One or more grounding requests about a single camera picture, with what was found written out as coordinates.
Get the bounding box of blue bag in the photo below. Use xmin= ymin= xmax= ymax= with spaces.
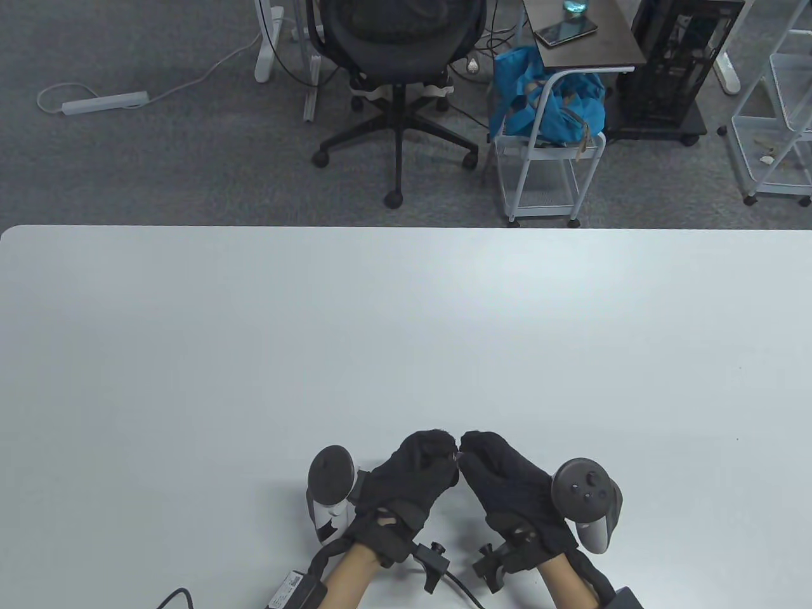
xmin=487 ymin=46 xmax=608 ymax=148

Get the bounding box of white desk leg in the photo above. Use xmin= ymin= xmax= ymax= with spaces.
xmin=712 ymin=48 xmax=741 ymax=96
xmin=254 ymin=0 xmax=286 ymax=83

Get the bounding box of white rolling side table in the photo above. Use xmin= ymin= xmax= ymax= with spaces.
xmin=494 ymin=0 xmax=648 ymax=228

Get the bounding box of person's right hand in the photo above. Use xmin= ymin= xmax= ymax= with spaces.
xmin=458 ymin=431 xmax=579 ymax=572

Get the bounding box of black braided cable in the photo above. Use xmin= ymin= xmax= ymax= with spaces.
xmin=306 ymin=536 xmax=357 ymax=587
xmin=565 ymin=549 xmax=617 ymax=602

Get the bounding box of black box with white label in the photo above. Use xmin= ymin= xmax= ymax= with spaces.
xmin=265 ymin=570 xmax=329 ymax=609

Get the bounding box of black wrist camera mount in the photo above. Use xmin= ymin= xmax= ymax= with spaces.
xmin=473 ymin=542 xmax=516 ymax=595
xmin=412 ymin=541 xmax=452 ymax=595

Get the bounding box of aluminium post base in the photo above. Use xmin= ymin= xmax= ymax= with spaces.
xmin=303 ymin=54 xmax=324 ymax=122

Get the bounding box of person's right forearm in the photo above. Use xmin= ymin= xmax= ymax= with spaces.
xmin=536 ymin=553 xmax=603 ymax=609

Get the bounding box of white power cable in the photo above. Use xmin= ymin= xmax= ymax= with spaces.
xmin=36 ymin=29 xmax=264 ymax=115

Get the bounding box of grey hand controller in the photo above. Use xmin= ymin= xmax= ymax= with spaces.
xmin=551 ymin=458 xmax=625 ymax=553
xmin=307 ymin=445 xmax=363 ymax=546

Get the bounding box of person's left forearm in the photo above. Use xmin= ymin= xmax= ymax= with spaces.
xmin=317 ymin=542 xmax=383 ymax=609

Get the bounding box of white power strip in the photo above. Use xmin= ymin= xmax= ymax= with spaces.
xmin=62 ymin=91 xmax=150 ymax=117

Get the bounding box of white wire shelf cart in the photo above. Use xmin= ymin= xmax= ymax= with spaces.
xmin=719 ymin=0 xmax=812 ymax=207

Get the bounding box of black computer case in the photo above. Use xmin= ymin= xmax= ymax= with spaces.
xmin=606 ymin=0 xmax=746 ymax=148

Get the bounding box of black smartphone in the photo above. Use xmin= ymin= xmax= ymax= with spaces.
xmin=534 ymin=19 xmax=599 ymax=48

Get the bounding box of black mesh office chair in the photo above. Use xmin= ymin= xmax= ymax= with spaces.
xmin=306 ymin=0 xmax=489 ymax=210

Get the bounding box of person's left hand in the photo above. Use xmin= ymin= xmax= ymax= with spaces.
xmin=348 ymin=430 xmax=459 ymax=565

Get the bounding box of black camera cable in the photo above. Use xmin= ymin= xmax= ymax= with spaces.
xmin=444 ymin=571 xmax=484 ymax=609

